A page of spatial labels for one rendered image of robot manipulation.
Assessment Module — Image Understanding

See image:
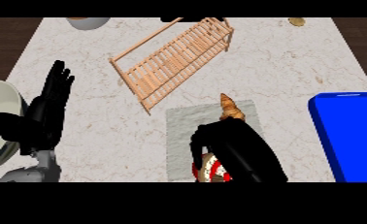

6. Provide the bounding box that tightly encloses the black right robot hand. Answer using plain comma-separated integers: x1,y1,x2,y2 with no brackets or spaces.
189,116,290,183

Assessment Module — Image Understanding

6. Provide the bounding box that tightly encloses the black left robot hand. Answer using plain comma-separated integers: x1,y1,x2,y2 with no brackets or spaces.
0,59,75,156

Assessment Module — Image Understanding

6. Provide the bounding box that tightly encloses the grey placemat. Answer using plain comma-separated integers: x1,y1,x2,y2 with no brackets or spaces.
164,100,265,182

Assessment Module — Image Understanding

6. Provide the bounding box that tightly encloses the wooden tiered shelf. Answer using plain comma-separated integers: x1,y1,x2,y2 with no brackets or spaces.
109,16,235,115

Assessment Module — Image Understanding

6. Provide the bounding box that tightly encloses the pale round plate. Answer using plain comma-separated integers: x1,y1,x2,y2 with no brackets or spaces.
0,80,29,166

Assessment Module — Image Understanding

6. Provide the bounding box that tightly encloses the brown croissant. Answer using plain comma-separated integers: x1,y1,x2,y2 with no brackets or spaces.
217,92,247,122

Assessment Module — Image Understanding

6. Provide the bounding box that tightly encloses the blue rectangular tray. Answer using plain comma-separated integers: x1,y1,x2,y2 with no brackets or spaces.
306,91,367,183

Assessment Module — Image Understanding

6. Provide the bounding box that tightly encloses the grey bowl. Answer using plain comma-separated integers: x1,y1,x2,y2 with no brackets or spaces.
65,16,112,31

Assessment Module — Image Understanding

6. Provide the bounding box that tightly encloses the small brown round object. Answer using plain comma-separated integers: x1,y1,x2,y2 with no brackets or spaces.
287,17,306,27

